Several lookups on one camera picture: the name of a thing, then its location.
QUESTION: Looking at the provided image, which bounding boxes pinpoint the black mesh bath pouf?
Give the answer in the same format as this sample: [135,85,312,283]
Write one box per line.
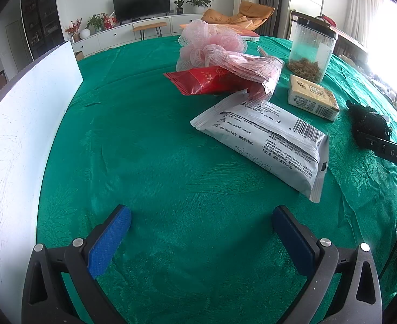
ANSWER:
[346,100,393,149]

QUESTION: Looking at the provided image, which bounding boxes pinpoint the green satin tablecloth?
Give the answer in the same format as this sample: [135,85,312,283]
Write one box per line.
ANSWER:
[37,37,397,323]

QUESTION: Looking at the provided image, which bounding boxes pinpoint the white foam board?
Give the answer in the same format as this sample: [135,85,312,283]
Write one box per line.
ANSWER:
[0,42,83,323]

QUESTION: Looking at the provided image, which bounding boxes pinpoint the orange lounge chair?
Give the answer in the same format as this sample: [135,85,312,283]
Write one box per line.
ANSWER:
[201,1,275,31]

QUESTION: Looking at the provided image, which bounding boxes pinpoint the potted green plant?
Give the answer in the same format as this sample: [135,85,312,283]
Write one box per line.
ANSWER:
[187,0,215,13]

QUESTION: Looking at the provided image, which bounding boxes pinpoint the white tv cabinet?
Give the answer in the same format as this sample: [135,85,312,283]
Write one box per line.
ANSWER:
[72,13,203,57]

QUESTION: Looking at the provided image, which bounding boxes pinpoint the red flower arrangement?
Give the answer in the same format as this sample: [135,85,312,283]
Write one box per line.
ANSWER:
[65,18,82,42]

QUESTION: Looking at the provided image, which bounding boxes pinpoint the grey curtain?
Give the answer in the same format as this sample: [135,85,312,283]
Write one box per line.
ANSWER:
[258,0,290,38]

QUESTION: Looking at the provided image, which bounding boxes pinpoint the pink plastic bag roll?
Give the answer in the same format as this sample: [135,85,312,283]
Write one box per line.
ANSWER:
[205,47,284,100]

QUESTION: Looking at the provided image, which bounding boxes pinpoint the clear jar black lid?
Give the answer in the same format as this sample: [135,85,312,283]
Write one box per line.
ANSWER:
[286,16,338,83]

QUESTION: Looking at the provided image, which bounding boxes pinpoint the pink mesh bath pouf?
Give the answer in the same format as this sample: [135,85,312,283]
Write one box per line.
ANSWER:
[176,20,248,72]

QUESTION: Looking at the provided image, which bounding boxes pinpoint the red foil packet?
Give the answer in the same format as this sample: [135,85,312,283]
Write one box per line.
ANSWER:
[164,67,253,96]

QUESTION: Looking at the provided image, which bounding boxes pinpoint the white round vase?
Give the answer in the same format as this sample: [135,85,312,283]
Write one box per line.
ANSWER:
[79,28,91,39]

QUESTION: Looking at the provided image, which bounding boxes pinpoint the black television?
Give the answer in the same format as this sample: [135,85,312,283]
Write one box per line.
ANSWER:
[113,0,171,23]

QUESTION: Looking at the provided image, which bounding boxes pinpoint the yellow tissue pack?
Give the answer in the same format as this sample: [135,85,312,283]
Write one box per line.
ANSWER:
[288,75,340,122]

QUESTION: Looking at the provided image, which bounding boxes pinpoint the orange book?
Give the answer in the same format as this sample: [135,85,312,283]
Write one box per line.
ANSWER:
[179,23,261,43]

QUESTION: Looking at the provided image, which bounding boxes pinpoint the white printed snack bag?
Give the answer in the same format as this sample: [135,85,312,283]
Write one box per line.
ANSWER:
[190,91,329,203]

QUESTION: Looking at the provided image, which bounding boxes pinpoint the cardboard box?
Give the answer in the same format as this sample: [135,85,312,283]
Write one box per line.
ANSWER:
[75,51,84,62]

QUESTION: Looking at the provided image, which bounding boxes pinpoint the dark wooden shelf unit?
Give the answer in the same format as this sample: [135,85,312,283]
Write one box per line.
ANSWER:
[20,0,65,60]

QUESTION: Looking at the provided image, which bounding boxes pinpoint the small potted plant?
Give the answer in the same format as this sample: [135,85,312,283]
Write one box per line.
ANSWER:
[174,0,184,15]

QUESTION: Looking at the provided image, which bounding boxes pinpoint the wooden bench stool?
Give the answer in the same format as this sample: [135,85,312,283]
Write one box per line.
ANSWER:
[133,22,167,40]

